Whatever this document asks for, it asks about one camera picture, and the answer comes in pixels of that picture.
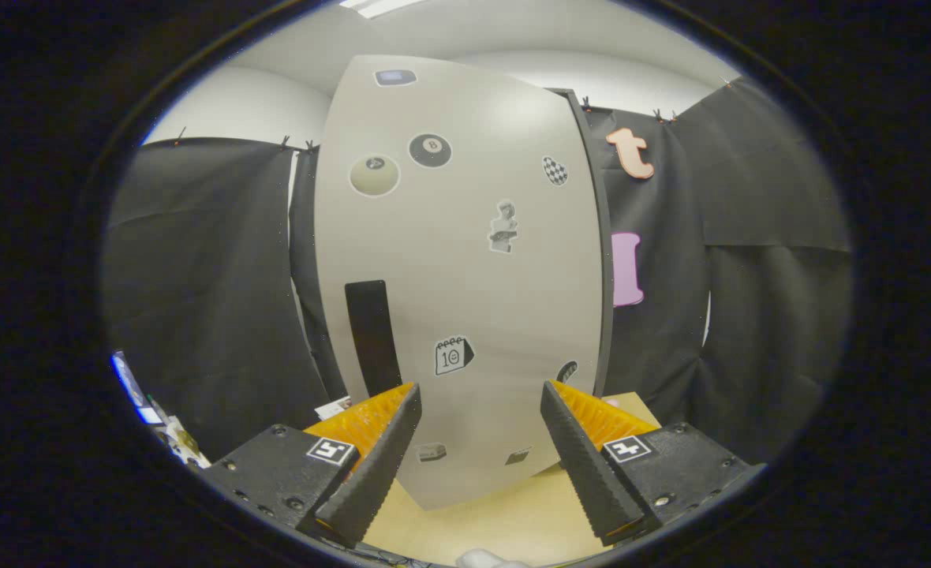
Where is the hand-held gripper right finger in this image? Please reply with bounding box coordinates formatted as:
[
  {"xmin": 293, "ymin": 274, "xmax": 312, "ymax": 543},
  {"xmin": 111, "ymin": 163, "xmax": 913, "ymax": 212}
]
[{"xmin": 540, "ymin": 379, "xmax": 768, "ymax": 547}]

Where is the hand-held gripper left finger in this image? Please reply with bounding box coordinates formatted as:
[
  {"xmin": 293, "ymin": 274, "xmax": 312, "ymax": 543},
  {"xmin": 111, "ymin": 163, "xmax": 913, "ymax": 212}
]
[{"xmin": 197, "ymin": 382, "xmax": 423, "ymax": 549}]

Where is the grey shoe cabinet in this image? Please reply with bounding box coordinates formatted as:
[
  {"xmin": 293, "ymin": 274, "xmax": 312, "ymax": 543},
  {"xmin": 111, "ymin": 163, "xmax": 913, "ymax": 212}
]
[{"xmin": 292, "ymin": 88, "xmax": 615, "ymax": 403}]

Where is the white soft object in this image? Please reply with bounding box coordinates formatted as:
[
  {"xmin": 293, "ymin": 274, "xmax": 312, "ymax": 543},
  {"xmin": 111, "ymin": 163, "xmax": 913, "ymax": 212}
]
[{"xmin": 456, "ymin": 549, "xmax": 531, "ymax": 568}]

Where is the black backdrop cloth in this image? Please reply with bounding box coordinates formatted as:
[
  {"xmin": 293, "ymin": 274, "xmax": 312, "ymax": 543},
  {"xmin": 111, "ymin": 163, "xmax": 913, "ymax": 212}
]
[{"xmin": 103, "ymin": 77, "xmax": 854, "ymax": 466}]

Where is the colourful clutter pile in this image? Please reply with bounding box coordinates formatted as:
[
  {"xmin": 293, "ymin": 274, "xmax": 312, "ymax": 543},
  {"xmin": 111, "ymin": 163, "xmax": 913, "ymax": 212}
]
[{"xmin": 110, "ymin": 349, "xmax": 212, "ymax": 472}]

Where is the long ceiling light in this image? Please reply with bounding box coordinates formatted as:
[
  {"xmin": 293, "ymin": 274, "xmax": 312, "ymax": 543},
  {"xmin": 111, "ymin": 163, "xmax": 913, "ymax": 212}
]
[{"xmin": 339, "ymin": 0, "xmax": 427, "ymax": 20}]

